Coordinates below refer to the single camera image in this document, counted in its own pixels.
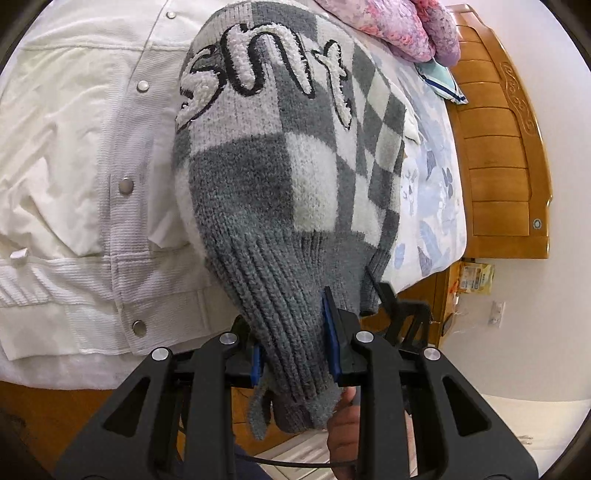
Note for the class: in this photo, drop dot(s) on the grey white checkered cardigan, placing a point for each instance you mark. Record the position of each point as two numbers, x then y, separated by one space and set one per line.
288 151

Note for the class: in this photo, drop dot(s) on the yellow package on nightstand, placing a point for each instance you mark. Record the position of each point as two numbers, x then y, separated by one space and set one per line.
476 278

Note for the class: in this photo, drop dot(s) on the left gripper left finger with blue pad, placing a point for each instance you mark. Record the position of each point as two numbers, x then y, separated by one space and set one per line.
171 417

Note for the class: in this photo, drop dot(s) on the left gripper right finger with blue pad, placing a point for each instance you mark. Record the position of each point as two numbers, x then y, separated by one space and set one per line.
420 417

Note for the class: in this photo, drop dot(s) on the wooden nightstand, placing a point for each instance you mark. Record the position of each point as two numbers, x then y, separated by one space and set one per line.
439 291

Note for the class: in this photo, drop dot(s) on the blue striped pillow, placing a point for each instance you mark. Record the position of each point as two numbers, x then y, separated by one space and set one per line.
442 81

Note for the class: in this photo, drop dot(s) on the wooden headboard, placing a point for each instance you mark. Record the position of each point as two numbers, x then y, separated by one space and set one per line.
504 169

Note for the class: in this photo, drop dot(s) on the white jacket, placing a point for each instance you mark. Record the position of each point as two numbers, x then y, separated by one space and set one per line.
94 255

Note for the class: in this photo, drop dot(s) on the wall socket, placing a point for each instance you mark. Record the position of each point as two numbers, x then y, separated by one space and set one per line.
496 314

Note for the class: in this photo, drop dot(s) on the person's hand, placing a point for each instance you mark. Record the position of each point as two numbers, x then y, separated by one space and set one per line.
344 435

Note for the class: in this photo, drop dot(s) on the floral bed sheet mattress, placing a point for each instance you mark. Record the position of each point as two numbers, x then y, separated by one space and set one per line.
431 237

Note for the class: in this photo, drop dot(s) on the purple floral quilt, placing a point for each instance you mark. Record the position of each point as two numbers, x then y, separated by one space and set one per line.
417 31

